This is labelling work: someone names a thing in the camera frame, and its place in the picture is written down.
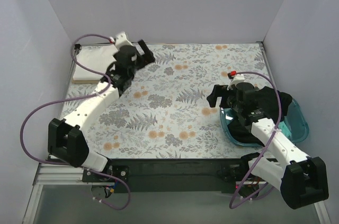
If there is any white printed t-shirt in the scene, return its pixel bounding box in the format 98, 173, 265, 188
73, 44, 118, 78

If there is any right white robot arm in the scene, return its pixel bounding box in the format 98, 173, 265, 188
207, 82, 329, 209

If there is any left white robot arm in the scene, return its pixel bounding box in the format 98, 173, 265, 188
48, 40, 155, 182

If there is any black t-shirt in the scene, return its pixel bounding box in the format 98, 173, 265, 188
240, 88, 282, 135

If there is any folded tan t-shirt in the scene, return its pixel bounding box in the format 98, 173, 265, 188
72, 76, 101, 84

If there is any teal plastic basket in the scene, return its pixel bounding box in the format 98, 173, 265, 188
219, 86, 309, 147

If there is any floral table cloth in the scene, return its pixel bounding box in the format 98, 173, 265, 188
49, 43, 299, 159

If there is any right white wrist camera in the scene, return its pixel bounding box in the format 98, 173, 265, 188
227, 71, 245, 90

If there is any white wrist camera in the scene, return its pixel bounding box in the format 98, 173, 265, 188
227, 71, 245, 90
109, 32, 133, 50

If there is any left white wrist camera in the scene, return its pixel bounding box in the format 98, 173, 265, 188
109, 32, 133, 50

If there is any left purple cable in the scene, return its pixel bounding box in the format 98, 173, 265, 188
20, 33, 132, 211

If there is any purple cable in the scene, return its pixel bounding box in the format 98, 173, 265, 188
20, 33, 132, 211
229, 71, 283, 209

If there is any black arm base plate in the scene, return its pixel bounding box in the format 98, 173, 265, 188
109, 158, 246, 193

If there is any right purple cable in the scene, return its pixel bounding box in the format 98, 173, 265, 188
229, 71, 283, 209

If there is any aluminium frame rail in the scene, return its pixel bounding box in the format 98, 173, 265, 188
22, 162, 332, 224

